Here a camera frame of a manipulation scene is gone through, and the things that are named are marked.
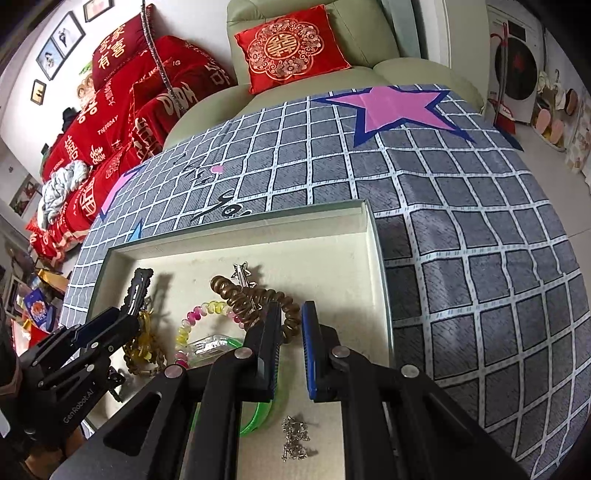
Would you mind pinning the dark slipper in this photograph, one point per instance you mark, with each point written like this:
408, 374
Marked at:
572, 101

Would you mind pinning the grey tray with cream lining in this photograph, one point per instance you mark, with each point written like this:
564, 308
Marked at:
332, 258

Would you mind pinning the red printed pillow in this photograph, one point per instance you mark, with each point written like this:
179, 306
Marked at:
115, 46

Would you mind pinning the grey white knit cloth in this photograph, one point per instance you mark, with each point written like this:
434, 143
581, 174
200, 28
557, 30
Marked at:
62, 184

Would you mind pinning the small black picture frame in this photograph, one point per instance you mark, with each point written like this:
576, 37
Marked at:
38, 91

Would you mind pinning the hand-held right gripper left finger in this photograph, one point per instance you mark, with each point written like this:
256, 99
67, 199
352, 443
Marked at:
274, 350

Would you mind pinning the framed photo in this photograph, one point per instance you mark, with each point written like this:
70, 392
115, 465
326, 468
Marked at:
25, 191

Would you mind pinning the red embroidered cushion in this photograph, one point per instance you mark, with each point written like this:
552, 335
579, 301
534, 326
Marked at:
286, 46

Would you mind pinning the blue printed box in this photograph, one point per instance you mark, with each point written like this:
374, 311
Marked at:
39, 309

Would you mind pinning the white washing machine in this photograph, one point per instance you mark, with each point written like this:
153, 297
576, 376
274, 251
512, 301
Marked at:
517, 69

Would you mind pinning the red printed blanket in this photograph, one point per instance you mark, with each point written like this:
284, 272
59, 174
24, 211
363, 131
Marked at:
115, 120

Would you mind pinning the pink slipper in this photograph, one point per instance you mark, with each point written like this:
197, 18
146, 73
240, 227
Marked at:
542, 120
557, 130

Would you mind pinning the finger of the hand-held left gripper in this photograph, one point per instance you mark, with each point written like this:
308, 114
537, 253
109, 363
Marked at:
117, 334
99, 322

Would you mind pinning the red broom with dustpan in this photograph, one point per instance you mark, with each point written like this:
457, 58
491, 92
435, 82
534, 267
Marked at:
505, 115

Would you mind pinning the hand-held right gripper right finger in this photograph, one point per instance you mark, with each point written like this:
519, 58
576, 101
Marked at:
308, 350

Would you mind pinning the pale green armchair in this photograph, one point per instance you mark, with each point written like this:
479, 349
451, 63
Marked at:
360, 41

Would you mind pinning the grey grid tablecloth with stars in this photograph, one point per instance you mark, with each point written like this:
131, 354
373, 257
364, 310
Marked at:
461, 207

